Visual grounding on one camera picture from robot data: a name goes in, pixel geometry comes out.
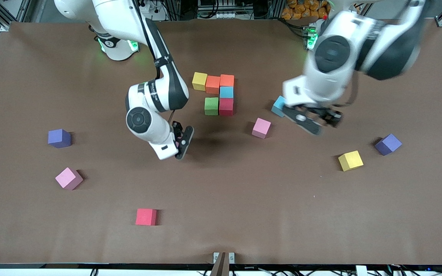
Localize yellow foam block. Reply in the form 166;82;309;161
338;150;364;172
192;72;208;91

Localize grey table edge bracket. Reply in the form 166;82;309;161
210;252;236;276

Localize orange snack bags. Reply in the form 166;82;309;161
282;0;331;20

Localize green foam block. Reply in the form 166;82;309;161
205;97;220;116

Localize purple foam block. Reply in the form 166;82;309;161
374;133;403;156
48;129;72;149

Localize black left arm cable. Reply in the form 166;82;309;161
332;73;360;108

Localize red foam block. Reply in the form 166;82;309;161
219;98;235;116
135;208;158;226

